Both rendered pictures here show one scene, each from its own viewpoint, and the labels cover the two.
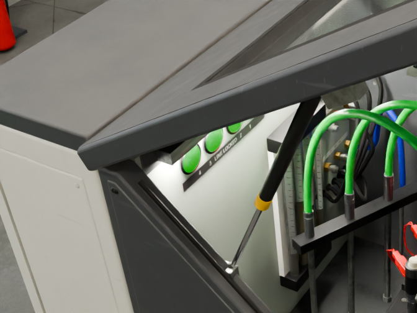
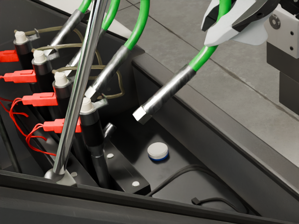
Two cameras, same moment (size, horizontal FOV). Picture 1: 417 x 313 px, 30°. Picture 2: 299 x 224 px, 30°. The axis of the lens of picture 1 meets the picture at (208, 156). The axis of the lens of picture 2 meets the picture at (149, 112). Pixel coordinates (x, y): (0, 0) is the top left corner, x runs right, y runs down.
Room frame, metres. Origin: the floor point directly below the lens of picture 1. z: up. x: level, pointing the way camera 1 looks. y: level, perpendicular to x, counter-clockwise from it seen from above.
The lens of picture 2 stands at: (0.63, 0.21, 1.56)
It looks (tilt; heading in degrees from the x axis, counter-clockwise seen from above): 38 degrees down; 293
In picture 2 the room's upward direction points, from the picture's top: 9 degrees counter-clockwise
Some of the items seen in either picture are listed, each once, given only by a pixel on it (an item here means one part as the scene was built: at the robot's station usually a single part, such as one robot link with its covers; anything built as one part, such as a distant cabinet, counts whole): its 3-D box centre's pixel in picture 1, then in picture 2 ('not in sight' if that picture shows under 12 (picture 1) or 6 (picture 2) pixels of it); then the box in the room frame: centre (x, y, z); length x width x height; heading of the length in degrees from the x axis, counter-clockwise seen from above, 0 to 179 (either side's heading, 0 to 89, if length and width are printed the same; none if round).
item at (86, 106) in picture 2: (414, 264); (86, 108); (0.94, -0.31, 1.12); 0.02 x 0.02 x 0.03
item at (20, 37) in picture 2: not in sight; (21, 40); (1.12, -0.47, 1.12); 0.02 x 0.02 x 0.03
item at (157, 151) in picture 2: not in sight; (157, 151); (0.94, -0.53, 0.84); 0.04 x 0.04 x 0.01
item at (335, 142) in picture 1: (339, 114); not in sight; (1.29, -0.27, 1.20); 0.13 x 0.03 x 0.31; 140
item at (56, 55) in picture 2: not in sight; (48, 56); (1.05, -0.43, 1.12); 0.03 x 0.02 x 0.01; 50
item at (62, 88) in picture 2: not in sight; (82, 134); (0.99, -0.37, 1.01); 0.05 x 0.03 x 0.21; 50
